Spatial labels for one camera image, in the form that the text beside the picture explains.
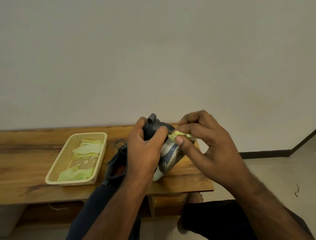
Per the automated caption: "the person's right hand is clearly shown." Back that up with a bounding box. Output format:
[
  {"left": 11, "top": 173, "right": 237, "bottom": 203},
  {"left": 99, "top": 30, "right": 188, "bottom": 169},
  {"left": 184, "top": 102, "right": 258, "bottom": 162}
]
[{"left": 174, "top": 110, "right": 251, "bottom": 192}]

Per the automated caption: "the person's left hand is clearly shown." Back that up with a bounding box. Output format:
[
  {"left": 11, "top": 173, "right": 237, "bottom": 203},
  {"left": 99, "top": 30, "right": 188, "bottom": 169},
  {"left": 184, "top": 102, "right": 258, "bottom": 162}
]
[{"left": 125, "top": 116, "right": 169, "bottom": 185}]

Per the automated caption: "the grey shoelace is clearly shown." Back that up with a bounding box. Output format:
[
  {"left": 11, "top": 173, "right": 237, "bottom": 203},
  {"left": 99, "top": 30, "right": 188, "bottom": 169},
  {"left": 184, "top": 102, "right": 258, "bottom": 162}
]
[{"left": 106, "top": 138, "right": 128, "bottom": 166}]

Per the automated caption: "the dark sneaker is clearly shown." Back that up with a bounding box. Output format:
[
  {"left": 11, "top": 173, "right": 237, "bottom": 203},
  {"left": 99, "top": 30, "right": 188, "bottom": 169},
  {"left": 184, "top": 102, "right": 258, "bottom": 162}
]
[
  {"left": 101, "top": 138, "right": 129, "bottom": 186},
  {"left": 143, "top": 113, "right": 197, "bottom": 182}
]

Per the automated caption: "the person's left forearm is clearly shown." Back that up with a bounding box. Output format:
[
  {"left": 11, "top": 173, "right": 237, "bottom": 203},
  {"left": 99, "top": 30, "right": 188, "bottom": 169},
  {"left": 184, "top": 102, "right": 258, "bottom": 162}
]
[{"left": 83, "top": 175, "right": 155, "bottom": 240}]

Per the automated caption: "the dark baseboard strip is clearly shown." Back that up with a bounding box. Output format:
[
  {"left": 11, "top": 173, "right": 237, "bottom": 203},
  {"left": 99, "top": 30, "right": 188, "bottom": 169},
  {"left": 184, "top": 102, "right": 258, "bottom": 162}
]
[{"left": 239, "top": 128, "right": 316, "bottom": 160}]

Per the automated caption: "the cream plastic mesh basket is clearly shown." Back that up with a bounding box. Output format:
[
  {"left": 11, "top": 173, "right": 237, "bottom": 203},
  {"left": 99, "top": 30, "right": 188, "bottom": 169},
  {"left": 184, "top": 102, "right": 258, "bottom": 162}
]
[{"left": 45, "top": 132, "right": 108, "bottom": 186}]

